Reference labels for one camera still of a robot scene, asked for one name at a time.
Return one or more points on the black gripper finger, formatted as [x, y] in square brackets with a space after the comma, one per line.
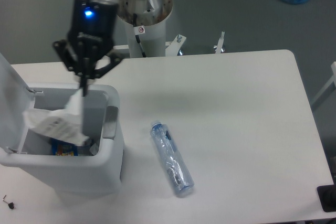
[69, 58]
[91, 72]

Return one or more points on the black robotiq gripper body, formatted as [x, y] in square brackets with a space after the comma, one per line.
[92, 24]

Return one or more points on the clear plastic water bottle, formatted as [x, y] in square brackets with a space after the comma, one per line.
[171, 160]

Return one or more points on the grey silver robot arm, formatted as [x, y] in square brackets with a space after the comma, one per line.
[88, 50]

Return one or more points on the white open trash can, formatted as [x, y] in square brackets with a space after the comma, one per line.
[40, 156]

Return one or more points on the blue snack wrapper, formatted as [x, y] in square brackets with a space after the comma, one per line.
[60, 148]

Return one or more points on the white furniture leg right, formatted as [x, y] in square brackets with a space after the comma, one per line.
[327, 89]

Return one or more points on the black device at table edge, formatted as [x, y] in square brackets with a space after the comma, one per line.
[326, 195]

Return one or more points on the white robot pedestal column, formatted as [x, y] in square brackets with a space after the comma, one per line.
[145, 26]

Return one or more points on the white pedestal base frame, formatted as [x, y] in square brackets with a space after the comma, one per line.
[174, 48]

